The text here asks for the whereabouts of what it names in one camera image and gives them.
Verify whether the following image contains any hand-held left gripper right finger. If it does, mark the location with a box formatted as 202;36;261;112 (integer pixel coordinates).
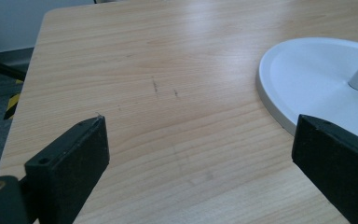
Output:
291;114;358;224

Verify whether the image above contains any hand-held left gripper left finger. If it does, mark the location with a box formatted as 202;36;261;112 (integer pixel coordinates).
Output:
24;115;111;224

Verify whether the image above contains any white round stand base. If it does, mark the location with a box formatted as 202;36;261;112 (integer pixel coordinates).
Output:
255;37;358;147

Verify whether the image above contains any yellow black hazard tape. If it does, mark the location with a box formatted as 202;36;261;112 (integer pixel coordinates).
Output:
3;79;24;121

